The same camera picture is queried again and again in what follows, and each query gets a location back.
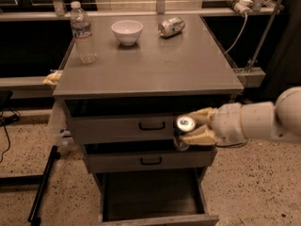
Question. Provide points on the grey top drawer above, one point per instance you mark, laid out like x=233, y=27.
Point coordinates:
x=126, y=119

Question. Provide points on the silver soda can lying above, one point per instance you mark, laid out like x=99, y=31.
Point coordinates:
x=171, y=27

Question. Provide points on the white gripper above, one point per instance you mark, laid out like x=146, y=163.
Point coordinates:
x=227, y=123

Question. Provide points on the grey middle drawer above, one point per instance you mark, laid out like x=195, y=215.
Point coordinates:
x=145, y=155

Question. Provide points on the clear plastic bag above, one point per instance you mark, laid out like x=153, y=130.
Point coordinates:
x=59, y=130

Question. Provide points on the grey drawer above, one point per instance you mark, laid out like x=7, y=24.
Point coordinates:
x=170, y=197
x=126, y=119
x=145, y=155

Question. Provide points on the blue silver redbull can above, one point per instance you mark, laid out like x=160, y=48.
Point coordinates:
x=184, y=124

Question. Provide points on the grey bottom drawer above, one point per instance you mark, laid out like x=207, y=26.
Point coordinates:
x=170, y=197

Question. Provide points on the black metal stand leg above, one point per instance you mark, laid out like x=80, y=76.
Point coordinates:
x=41, y=180

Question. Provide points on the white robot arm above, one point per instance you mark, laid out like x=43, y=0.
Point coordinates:
x=279, y=121

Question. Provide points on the clear plastic water bottle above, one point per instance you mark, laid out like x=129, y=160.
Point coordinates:
x=82, y=33

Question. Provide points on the white ceramic bowl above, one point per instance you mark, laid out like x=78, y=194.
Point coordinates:
x=127, y=32

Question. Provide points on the grey drawer cabinet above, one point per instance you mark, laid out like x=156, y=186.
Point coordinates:
x=188, y=64

